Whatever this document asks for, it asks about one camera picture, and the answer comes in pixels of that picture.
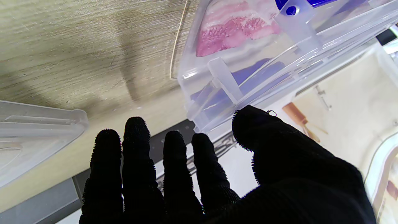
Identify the raw bacon slice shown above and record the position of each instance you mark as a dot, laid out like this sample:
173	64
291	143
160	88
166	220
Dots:
230	31

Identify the printed kitchen backdrop cloth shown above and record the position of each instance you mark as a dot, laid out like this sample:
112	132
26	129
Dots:
348	102

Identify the clear container with blue clips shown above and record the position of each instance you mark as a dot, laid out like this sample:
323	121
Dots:
224	74

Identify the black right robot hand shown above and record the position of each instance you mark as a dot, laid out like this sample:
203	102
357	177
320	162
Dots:
295	186

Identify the clear lid with blue label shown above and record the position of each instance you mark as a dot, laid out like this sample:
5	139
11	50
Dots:
34	133

